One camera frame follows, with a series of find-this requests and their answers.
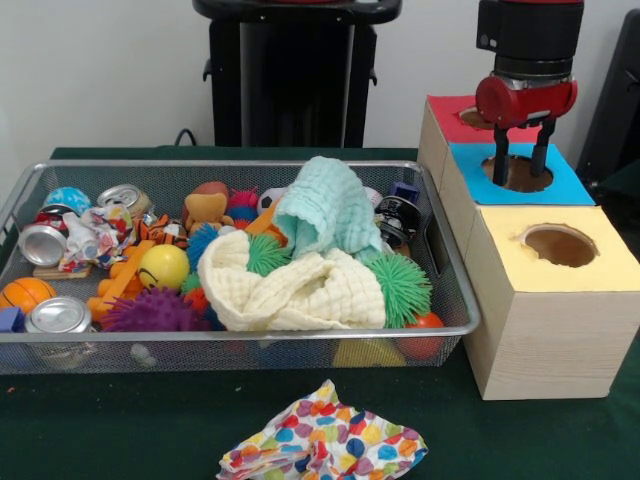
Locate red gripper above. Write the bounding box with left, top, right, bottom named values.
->
left=475, top=74, right=579, bottom=187

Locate mint green cloth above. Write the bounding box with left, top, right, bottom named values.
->
left=275, top=157, right=383, bottom=259

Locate cream cloth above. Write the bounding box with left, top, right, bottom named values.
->
left=198, top=232, right=387, bottom=331

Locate polka dot cloth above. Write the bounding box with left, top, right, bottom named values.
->
left=218, top=380, right=429, bottom=480

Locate wooden box with three holes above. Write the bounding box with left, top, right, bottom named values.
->
left=420, top=95, right=640, bottom=401

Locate side table with green cloth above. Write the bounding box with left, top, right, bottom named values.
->
left=598, top=160, right=640, bottom=207

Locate black upright panel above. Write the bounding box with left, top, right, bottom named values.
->
left=578, top=10, right=640, bottom=186

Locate green spiky ball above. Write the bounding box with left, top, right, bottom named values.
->
left=365, top=250, right=433, bottom=329
left=247, top=235, right=291, bottom=278

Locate brown monkey plush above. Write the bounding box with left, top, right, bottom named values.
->
left=184, top=181, right=234, bottom=231

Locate yellow ball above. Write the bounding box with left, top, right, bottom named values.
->
left=137, top=244, right=191, bottom=292

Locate purple spiky ball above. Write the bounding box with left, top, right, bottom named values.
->
left=100, top=290, right=206, bottom=333

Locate orange long plastic block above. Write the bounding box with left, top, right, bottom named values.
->
left=86, top=240, right=156, bottom=321

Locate silver tin can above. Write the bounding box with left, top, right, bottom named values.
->
left=25, top=296, right=94, bottom=334

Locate dark green tablecloth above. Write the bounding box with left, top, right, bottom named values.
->
left=0, top=147, right=640, bottom=480

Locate small orange basketball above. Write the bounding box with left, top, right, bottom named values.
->
left=0, top=277, right=58, bottom=313

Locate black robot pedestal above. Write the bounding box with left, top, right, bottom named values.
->
left=193, top=0, right=403, bottom=149

